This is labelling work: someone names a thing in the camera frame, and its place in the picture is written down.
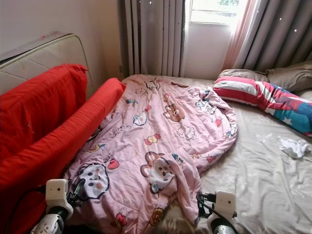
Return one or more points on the quilted white green mattress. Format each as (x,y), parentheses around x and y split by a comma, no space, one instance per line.
(44,66)

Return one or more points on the beige leaf print bed sheet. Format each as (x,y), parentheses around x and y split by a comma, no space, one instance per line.
(258,190)

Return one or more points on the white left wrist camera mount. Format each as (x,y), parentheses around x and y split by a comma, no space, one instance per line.
(56,192)

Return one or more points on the pink cartoon print quilt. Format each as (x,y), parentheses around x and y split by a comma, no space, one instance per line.
(161,126)

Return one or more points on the long red fabric cushion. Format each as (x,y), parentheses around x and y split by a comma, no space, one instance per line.
(48,165)

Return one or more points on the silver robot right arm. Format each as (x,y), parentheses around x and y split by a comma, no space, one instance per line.
(222,228)

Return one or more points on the pink sheer curtain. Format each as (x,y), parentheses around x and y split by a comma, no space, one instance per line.
(240,39)

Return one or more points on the bright window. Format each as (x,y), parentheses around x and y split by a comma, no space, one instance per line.
(218,10)

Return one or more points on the crumpled white cloth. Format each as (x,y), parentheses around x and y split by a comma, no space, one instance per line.
(295,147)

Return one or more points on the red white striped pillow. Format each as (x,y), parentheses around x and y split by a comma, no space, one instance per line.
(241,90)

